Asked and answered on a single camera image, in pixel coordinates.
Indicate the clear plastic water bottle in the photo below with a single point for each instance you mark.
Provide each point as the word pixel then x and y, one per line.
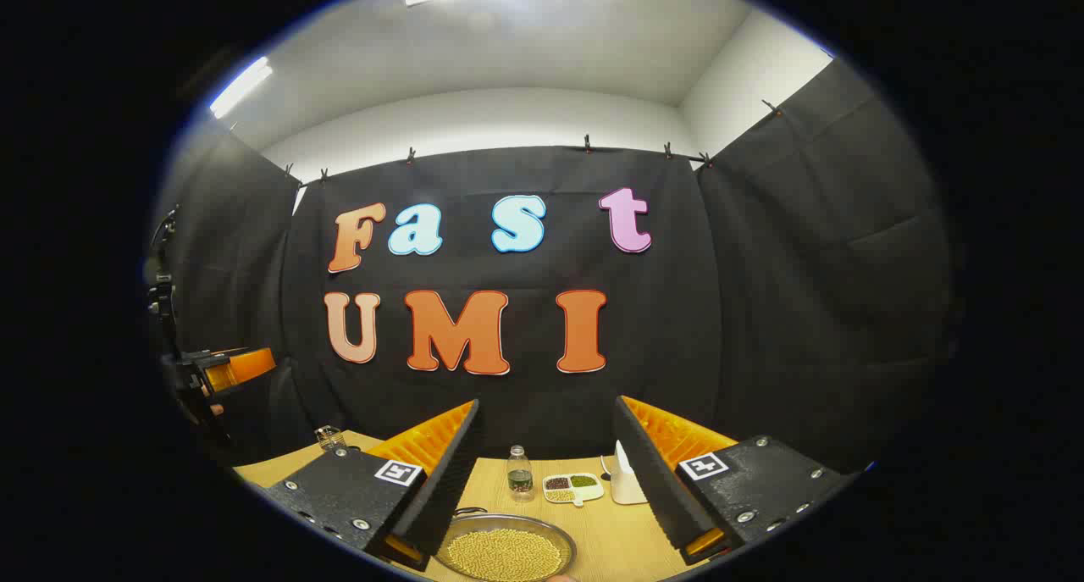
pixel 519 476

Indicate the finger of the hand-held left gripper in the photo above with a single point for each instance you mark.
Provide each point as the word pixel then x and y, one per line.
pixel 246 368

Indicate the pile of soybeans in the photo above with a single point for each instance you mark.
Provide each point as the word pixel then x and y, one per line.
pixel 506 555

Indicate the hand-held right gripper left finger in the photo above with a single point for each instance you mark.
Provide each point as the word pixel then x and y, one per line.
pixel 453 472

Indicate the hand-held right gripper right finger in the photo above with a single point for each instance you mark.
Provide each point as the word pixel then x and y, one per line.
pixel 648 472

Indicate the white divided dish of beans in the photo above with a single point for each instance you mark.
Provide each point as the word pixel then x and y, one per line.
pixel 572 488

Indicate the white toaster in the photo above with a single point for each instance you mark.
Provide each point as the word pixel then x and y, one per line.
pixel 627 483

